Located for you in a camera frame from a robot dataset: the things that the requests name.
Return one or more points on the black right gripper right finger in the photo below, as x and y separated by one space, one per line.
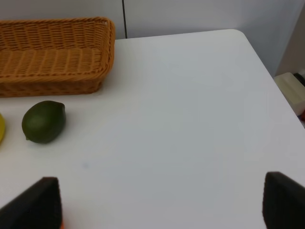
283 202

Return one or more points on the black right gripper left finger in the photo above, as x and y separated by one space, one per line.
38 207

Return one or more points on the yellow lemon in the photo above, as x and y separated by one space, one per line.
2 128

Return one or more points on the green lime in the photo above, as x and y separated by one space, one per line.
44 122

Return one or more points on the cream box in background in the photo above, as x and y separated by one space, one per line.
293 91

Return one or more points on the orange wicker basket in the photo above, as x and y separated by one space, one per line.
55 56

